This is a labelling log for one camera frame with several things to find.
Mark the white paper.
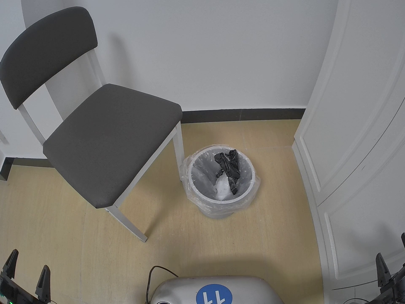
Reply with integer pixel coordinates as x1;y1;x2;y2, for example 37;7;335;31
215;173;236;201

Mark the white trash bin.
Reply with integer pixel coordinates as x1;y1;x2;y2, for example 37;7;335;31
189;146;256;219

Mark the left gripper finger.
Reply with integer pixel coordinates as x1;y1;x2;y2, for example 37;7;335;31
35;265;51;302
1;249;19;280

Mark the black cable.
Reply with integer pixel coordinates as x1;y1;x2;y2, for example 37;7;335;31
145;266;181;303

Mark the white wardrobe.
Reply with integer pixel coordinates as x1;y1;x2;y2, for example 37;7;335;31
293;0;405;290

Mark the black plastic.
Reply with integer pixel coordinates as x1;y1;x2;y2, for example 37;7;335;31
213;149;242;195

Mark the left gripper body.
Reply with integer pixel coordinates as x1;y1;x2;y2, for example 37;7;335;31
0;272;42;304

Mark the grey and white chair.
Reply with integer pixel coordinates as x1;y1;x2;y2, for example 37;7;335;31
0;7;185;243

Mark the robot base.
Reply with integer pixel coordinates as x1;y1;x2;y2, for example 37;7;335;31
152;276;284;304

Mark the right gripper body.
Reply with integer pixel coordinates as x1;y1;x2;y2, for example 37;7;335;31
364;263;405;304

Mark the clear plastic bag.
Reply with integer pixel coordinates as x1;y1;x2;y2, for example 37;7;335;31
180;144;261;219

